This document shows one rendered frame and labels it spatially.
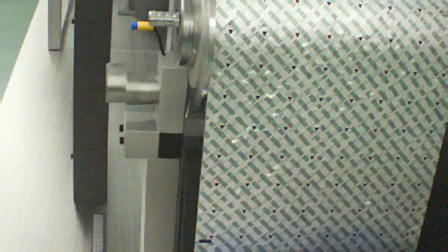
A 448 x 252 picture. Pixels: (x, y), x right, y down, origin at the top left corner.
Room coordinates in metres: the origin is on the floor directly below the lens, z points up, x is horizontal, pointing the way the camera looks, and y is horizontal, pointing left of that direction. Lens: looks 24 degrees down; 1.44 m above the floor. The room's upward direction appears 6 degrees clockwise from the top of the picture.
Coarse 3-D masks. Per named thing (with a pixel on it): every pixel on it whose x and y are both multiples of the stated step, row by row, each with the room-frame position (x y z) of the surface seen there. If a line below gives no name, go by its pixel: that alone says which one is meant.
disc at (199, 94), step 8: (208, 0) 0.60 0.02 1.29; (208, 8) 0.59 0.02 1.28; (208, 16) 0.59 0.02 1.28; (208, 24) 0.58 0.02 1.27; (208, 32) 0.58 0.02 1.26; (208, 40) 0.58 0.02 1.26; (208, 48) 0.57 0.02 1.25; (208, 56) 0.57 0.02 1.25; (208, 64) 0.57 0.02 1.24; (208, 72) 0.58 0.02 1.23; (200, 80) 0.60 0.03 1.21; (208, 80) 0.58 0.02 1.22; (192, 88) 0.65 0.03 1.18; (200, 88) 0.60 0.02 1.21; (208, 88) 0.59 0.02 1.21; (192, 96) 0.65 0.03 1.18; (200, 96) 0.59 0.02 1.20; (200, 104) 0.61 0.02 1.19
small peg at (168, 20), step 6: (150, 12) 0.62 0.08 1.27; (156, 12) 0.62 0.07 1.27; (162, 12) 0.62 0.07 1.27; (168, 12) 0.62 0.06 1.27; (174, 12) 0.62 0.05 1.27; (150, 18) 0.61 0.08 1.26; (156, 18) 0.61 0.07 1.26; (162, 18) 0.61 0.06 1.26; (168, 18) 0.62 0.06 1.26; (174, 18) 0.62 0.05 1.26; (150, 24) 0.61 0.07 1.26; (156, 24) 0.62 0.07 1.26; (162, 24) 0.62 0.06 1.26; (168, 24) 0.62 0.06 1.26; (174, 24) 0.62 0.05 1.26
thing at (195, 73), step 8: (200, 0) 0.61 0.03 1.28; (200, 8) 0.61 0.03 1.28; (200, 16) 0.60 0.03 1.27; (200, 24) 0.60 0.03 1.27; (200, 32) 0.60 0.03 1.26; (200, 40) 0.59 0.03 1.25; (200, 48) 0.59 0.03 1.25; (200, 56) 0.59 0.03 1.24; (200, 64) 0.59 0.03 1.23; (192, 72) 0.63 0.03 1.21; (200, 72) 0.60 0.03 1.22; (192, 80) 0.62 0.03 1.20
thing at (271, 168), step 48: (240, 144) 0.59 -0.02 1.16; (288, 144) 0.60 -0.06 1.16; (336, 144) 0.61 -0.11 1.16; (384, 144) 0.62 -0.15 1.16; (432, 144) 0.63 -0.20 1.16; (240, 192) 0.59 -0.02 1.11; (288, 192) 0.60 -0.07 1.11; (336, 192) 0.61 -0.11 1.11; (384, 192) 0.62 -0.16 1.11; (240, 240) 0.59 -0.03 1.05; (288, 240) 0.60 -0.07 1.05; (336, 240) 0.61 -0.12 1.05; (384, 240) 0.62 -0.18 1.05
